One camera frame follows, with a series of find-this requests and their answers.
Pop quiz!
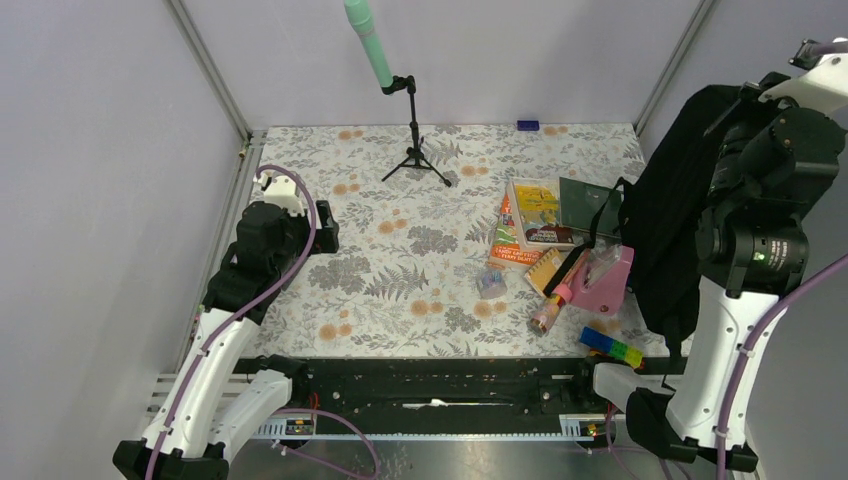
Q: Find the pink glitter bottle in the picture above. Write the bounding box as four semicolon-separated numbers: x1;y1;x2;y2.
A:
528;283;573;336

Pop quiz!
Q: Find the clear box of clips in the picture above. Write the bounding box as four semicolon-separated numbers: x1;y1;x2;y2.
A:
476;267;508;300

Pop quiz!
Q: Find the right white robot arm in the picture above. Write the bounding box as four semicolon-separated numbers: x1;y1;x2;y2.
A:
573;103;846;476

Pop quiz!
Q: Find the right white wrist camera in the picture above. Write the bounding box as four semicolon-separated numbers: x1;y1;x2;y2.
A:
758;37;847;114

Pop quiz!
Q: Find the pink pencil case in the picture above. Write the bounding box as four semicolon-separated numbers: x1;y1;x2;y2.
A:
570;245;634;316

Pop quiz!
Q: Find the green microphone on tripod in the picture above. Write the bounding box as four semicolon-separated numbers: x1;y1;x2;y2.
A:
343;0;454;189

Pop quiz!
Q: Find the small blue block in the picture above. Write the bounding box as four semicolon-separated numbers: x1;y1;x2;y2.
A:
516;120;540;131

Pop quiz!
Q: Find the orange pencil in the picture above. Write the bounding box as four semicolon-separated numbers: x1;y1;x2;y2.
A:
561;249;592;285

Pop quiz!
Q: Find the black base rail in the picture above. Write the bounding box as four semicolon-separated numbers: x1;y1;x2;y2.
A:
235;357;641;425

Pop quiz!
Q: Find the yellow illustrated book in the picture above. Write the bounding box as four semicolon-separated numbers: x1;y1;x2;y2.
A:
506;177;574;251

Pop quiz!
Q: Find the orange illustrated book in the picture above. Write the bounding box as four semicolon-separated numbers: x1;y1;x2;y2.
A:
488;194;543;270

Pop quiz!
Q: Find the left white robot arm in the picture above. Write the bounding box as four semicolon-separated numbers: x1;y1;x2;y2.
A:
112;200;339;479

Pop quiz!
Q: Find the black student backpack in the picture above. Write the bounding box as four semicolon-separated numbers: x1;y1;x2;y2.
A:
613;85;740;362

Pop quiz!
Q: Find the yellow spiral notepad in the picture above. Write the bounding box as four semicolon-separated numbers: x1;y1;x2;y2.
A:
524;249;573;297

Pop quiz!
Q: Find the colourful building brick bar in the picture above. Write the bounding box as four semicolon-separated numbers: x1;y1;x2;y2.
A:
579;327;643;369

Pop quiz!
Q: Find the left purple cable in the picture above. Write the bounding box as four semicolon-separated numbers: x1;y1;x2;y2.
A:
144;164;319;480

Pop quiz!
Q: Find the dark green notebook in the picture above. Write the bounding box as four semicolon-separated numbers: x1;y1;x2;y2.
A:
559;177;623;240

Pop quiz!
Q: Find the floral table mat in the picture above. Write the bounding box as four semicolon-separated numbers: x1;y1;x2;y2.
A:
246;123;667;358

